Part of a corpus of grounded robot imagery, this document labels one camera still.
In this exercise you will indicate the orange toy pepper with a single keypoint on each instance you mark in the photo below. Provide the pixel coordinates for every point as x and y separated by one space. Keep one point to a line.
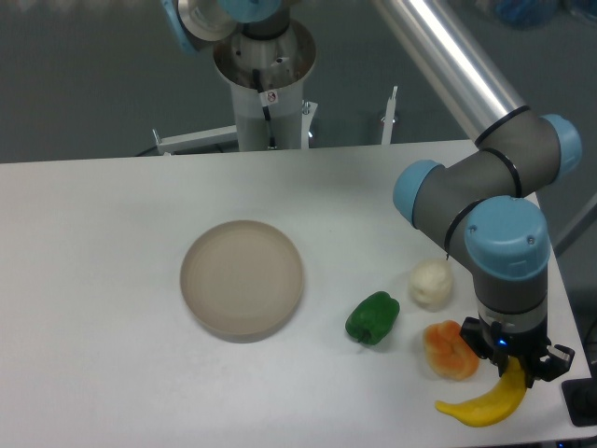
446 352

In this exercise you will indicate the green toy bell pepper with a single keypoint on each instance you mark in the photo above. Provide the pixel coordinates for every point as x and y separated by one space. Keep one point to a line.
373 318

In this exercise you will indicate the white toy garlic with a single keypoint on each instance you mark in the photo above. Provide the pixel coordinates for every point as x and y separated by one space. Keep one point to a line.
430 283

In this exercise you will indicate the white metal bracket left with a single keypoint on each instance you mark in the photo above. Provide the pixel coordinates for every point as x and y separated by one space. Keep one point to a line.
196 142

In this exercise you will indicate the white metal bracket right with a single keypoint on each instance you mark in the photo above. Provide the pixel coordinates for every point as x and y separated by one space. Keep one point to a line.
389 119

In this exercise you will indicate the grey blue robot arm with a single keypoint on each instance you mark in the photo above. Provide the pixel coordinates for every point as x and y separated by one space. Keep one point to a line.
476 210

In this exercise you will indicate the white metal bracket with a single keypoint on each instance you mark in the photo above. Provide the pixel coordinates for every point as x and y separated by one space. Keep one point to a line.
196 142
389 119

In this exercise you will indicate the black device at edge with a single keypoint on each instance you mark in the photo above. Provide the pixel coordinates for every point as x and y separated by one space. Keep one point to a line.
580 400

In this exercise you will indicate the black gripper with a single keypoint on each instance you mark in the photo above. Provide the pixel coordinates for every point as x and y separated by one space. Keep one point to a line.
492 339

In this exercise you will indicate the yellow toy banana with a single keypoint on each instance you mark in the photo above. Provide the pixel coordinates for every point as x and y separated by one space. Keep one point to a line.
494 406

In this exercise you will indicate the beige round plate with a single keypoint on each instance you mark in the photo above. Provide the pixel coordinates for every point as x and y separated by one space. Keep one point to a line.
242 280

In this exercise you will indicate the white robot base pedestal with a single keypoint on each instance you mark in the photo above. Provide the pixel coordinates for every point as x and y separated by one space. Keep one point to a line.
266 79

